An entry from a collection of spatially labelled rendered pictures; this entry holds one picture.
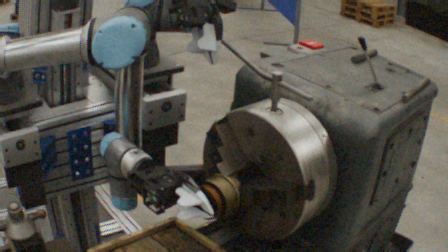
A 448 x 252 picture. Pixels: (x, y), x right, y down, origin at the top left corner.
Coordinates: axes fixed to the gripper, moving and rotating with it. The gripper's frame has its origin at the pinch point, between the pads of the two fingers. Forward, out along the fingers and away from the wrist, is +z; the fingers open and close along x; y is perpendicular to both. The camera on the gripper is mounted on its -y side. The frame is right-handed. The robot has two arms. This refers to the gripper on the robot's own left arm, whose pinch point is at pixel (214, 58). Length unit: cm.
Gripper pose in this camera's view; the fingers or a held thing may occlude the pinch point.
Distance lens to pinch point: 109.9
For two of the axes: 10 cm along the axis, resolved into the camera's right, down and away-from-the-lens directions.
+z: 2.2, 9.7, 1.4
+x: 6.7, -0.4, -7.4
